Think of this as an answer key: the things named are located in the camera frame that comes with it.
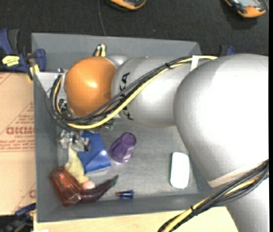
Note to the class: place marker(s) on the red-brown clear plastic cup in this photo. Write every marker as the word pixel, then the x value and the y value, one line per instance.
pixel 62 185

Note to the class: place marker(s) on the brown cardboard board red print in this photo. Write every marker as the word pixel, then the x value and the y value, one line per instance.
pixel 10 120

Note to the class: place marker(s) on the yellow toy animal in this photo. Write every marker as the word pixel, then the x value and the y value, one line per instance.
pixel 77 165

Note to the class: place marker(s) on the small blue marker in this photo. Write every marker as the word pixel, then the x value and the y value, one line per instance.
pixel 126 194

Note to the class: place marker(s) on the purple plastic cup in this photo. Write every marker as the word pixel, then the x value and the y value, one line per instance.
pixel 123 147

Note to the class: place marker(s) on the dark red flat object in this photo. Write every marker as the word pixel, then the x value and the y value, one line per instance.
pixel 97 191

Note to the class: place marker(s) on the grey metal bin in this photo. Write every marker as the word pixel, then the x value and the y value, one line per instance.
pixel 150 149

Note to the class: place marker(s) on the white flat oval object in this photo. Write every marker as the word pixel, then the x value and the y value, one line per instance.
pixel 179 170

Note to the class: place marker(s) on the blue box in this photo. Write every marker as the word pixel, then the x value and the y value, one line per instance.
pixel 95 153

